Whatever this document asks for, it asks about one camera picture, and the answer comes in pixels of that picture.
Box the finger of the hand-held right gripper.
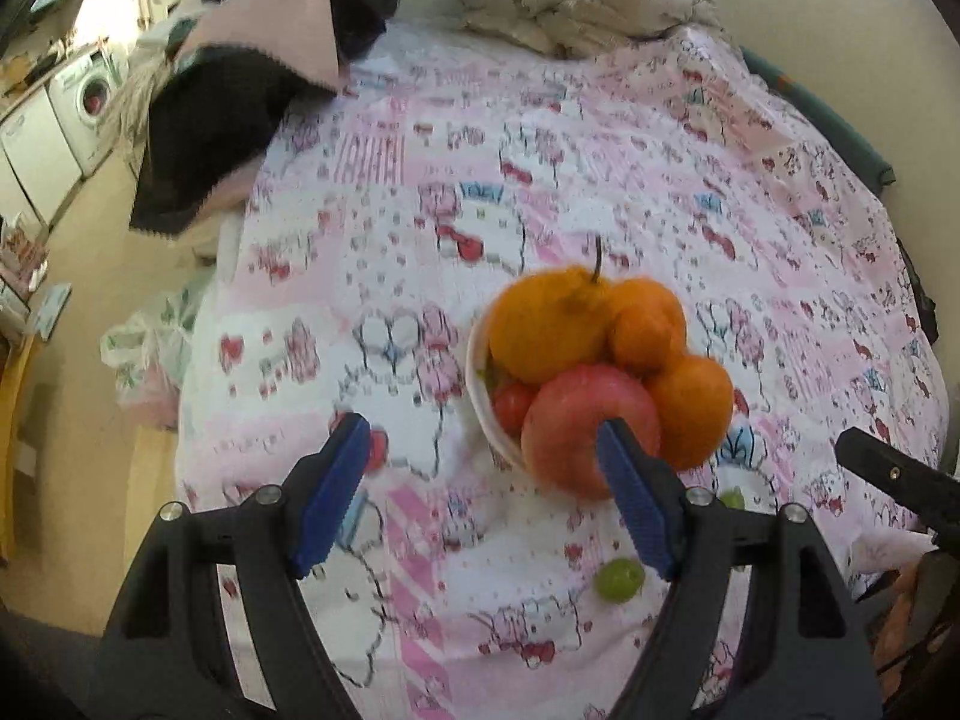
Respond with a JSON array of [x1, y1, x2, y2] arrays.
[[835, 427, 960, 537], [896, 547, 960, 662]]

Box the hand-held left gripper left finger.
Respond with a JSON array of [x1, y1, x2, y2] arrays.
[[90, 411, 372, 720]]

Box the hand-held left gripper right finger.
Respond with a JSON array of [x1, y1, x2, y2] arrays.
[[595, 418, 886, 720]]

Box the red apple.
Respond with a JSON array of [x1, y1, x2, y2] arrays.
[[520, 364, 662, 500]]

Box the round orange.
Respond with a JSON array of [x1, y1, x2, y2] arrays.
[[607, 277, 687, 362], [643, 355, 734, 471]]

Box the small tangerine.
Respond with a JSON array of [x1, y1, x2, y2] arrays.
[[609, 305, 674, 374]]

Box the pink dotted bowl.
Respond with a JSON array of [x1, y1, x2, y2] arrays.
[[465, 313, 527, 467]]

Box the large stemmed bumpy orange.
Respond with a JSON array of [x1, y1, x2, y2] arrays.
[[487, 236, 623, 385]]

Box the dark bag beside bed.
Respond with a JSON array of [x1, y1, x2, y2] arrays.
[[896, 240, 938, 346]]

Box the white plastic bag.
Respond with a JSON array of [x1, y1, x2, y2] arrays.
[[101, 277, 218, 432]]

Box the book on floor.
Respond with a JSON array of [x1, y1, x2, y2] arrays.
[[30, 283, 73, 342]]

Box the pink cartoon printed blanket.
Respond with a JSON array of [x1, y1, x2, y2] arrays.
[[176, 19, 950, 720]]

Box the cluttered low shelf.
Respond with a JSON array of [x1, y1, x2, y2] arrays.
[[0, 216, 50, 331]]

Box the pink cloth with black lining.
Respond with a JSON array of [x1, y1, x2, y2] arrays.
[[129, 0, 346, 241]]

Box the beige frilly fabric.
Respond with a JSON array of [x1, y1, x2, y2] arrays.
[[105, 45, 175, 160]]

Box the white kitchen cabinets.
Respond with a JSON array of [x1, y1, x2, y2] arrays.
[[0, 86, 83, 230]]

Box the white washing machine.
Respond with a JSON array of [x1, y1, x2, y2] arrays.
[[49, 52, 125, 177]]

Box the crumpled beige printed blanket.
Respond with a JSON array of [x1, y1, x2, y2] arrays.
[[446, 0, 725, 57]]

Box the teal bed frame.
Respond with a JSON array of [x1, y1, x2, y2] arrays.
[[739, 49, 897, 192]]

